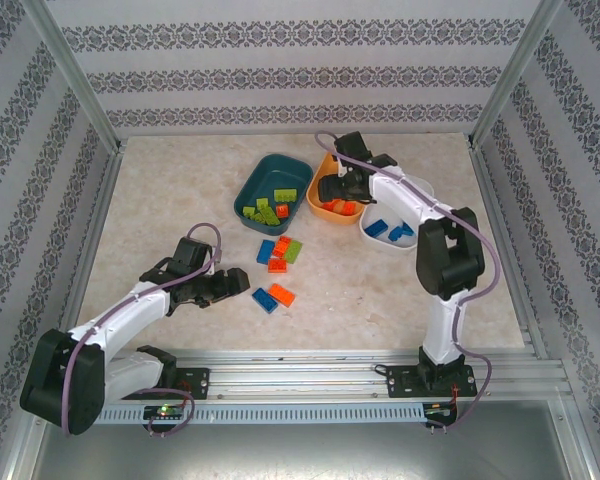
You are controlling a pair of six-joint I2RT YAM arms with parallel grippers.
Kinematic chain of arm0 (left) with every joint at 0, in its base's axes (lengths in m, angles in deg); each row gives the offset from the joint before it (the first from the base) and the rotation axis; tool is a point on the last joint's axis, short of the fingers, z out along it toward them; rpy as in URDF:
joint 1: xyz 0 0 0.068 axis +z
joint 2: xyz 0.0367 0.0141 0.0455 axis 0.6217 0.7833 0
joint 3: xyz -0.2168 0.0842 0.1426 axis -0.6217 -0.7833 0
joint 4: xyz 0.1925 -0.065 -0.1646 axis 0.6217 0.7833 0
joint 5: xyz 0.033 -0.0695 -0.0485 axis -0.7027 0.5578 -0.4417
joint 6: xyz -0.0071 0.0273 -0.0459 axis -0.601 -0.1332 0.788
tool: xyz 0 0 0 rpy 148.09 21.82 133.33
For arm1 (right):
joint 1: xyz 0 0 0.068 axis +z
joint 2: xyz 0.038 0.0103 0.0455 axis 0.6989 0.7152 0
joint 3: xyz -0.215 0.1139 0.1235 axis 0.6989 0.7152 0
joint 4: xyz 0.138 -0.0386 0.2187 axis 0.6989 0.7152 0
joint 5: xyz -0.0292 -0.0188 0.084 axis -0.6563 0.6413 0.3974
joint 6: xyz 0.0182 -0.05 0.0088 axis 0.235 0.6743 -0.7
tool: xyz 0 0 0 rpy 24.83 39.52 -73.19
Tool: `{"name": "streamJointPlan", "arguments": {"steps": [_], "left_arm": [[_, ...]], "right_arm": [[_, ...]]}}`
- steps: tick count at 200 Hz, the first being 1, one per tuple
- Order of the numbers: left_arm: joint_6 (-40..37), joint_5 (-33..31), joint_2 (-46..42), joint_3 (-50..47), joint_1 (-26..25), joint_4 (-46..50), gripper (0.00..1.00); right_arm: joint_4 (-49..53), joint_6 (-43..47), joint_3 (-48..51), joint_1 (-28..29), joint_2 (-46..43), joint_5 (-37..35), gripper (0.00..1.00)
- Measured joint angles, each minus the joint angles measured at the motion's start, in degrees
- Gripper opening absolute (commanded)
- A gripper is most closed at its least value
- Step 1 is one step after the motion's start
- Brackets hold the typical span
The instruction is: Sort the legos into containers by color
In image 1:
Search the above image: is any orange plastic container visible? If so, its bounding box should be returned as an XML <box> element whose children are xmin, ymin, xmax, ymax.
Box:
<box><xmin>305</xmin><ymin>152</ymin><xmax>369</xmax><ymax>227</ymax></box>

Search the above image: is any teal plastic container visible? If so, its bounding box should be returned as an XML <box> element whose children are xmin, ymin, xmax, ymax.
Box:
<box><xmin>233</xmin><ymin>153</ymin><xmax>315</xmax><ymax>236</ymax></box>

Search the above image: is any white plastic container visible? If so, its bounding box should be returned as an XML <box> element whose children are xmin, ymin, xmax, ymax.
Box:
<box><xmin>358</xmin><ymin>174</ymin><xmax>436</xmax><ymax>255</ymax></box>

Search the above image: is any sheet metal tray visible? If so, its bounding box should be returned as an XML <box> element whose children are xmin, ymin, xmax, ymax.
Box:
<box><xmin>29</xmin><ymin>399</ymin><xmax>589</xmax><ymax>480</ymax></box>

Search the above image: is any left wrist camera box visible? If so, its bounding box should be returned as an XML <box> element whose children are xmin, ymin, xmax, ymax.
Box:
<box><xmin>172</xmin><ymin>236</ymin><xmax>214</xmax><ymax>269</ymax></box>

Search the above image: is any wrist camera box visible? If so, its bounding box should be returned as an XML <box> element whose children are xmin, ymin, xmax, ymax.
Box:
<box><xmin>333</xmin><ymin>130</ymin><xmax>372</xmax><ymax>164</ymax></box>
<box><xmin>172</xmin><ymin>236</ymin><xmax>214</xmax><ymax>269</ymax></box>

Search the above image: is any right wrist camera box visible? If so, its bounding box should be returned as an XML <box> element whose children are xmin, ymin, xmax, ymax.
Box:
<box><xmin>333</xmin><ymin>130</ymin><xmax>372</xmax><ymax>164</ymax></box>

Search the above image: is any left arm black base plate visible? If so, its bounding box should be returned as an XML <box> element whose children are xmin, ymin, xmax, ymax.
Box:
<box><xmin>169</xmin><ymin>367</ymin><xmax>211</xmax><ymax>401</ymax></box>

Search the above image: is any aluminium mounting rail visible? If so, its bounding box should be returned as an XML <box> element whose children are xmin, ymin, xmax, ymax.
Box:
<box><xmin>27</xmin><ymin>348</ymin><xmax>576</xmax><ymax>407</ymax></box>

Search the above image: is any aluminium side frame rail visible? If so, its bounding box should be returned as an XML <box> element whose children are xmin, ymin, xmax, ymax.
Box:
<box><xmin>48</xmin><ymin>139</ymin><xmax>127</xmax><ymax>366</ymax></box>
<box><xmin>468</xmin><ymin>139</ymin><xmax>550</xmax><ymax>360</ymax></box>

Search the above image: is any slotted grey cable duct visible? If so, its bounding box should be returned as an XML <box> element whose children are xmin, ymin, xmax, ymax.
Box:
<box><xmin>97</xmin><ymin>402</ymin><xmax>427</xmax><ymax>426</ymax></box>

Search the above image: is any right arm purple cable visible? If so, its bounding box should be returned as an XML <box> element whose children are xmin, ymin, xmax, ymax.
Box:
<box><xmin>313</xmin><ymin>130</ymin><xmax>501</xmax><ymax>434</ymax></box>

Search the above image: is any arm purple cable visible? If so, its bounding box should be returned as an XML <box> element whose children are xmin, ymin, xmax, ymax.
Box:
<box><xmin>59</xmin><ymin>222</ymin><xmax>225</xmax><ymax>439</ymax></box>
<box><xmin>313</xmin><ymin>130</ymin><xmax>501</xmax><ymax>434</ymax></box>

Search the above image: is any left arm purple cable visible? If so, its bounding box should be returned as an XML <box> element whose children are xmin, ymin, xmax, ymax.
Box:
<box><xmin>59</xmin><ymin>222</ymin><xmax>225</xmax><ymax>439</ymax></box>

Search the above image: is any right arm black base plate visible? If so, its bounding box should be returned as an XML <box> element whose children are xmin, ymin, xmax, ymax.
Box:
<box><xmin>383</xmin><ymin>363</ymin><xmax>479</xmax><ymax>400</ymax></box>

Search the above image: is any aluminium frame post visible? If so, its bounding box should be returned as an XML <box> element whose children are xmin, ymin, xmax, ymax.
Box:
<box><xmin>467</xmin><ymin>0</ymin><xmax>566</xmax><ymax>149</ymax></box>
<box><xmin>19</xmin><ymin>0</ymin><xmax>126</xmax><ymax>151</ymax></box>

